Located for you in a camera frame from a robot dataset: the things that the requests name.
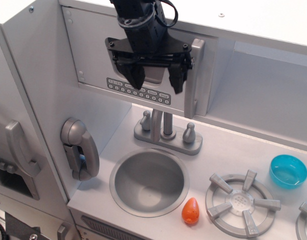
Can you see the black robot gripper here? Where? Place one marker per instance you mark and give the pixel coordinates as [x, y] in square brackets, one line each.
[148, 43]

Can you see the white toy microwave door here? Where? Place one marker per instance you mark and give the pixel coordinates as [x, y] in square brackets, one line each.
[89, 36]

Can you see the grey toy faucet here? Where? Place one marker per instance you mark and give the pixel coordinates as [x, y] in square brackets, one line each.
[157, 128]

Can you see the grey round toy sink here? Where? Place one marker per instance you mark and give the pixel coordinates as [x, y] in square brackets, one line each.
[149, 182]

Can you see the orange toy carrot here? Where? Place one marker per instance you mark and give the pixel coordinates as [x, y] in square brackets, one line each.
[191, 212]

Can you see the grey toy stove burner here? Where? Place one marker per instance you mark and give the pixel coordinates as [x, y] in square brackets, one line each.
[239, 205]

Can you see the grey oven control panel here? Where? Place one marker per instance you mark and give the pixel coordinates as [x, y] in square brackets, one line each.
[107, 230]

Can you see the blue plastic bowl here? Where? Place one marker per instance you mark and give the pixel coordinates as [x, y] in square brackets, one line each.
[287, 171]

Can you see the grey ice dispenser panel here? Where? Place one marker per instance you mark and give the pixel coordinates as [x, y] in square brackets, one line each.
[15, 179]

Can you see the grey toy wall phone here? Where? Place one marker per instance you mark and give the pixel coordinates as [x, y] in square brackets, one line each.
[80, 150]

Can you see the grey fridge door handle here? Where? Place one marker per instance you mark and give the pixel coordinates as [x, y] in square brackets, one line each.
[14, 134]

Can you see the grey lower door handle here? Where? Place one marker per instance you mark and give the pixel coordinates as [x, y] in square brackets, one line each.
[62, 232]

